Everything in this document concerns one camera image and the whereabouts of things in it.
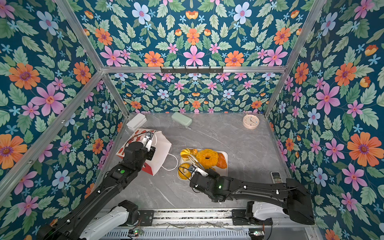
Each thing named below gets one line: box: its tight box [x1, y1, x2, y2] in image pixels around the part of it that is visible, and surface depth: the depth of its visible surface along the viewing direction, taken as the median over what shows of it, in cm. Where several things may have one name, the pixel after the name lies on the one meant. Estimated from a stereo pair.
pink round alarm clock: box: [242, 114, 260, 130], surface depth 113 cm
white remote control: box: [270, 171, 283, 184], surface depth 88 cm
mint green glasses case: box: [171, 112, 193, 127], surface depth 115 cm
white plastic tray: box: [177, 148, 229, 181], surface depth 89 cm
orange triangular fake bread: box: [216, 152, 228, 169], surface depth 92 cm
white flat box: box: [126, 113, 147, 131], surface depth 113 cm
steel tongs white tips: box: [187, 154, 209, 177], surface depth 69 cm
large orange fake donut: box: [196, 148, 219, 170], surface depth 88 cm
